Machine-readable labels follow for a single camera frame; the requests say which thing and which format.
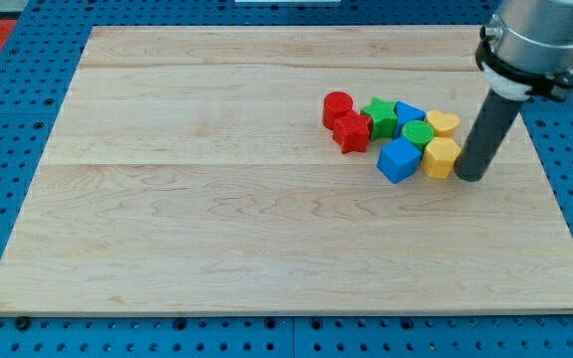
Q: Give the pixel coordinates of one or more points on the yellow heart block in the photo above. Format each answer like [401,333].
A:
[444,124]

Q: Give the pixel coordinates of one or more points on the light wooden board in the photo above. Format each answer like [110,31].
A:
[188,174]

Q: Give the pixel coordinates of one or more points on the green star block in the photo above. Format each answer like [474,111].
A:
[383,117]

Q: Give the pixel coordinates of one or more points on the blue crescent block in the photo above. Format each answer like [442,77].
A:
[406,113]

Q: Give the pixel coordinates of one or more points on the red star block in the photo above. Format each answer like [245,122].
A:
[352,132]

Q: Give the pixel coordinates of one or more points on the yellow hexagon block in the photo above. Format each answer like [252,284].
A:
[439,157]

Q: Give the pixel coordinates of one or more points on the green cylinder block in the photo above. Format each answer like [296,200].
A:
[419,133]

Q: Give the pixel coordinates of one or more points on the blue cube block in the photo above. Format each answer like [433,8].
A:
[398,159]

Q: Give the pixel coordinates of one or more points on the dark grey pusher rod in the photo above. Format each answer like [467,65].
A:
[494,120]

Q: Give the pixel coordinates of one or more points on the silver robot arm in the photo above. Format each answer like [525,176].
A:
[526,49]

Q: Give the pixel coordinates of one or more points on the red cylinder block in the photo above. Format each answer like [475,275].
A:
[336,104]

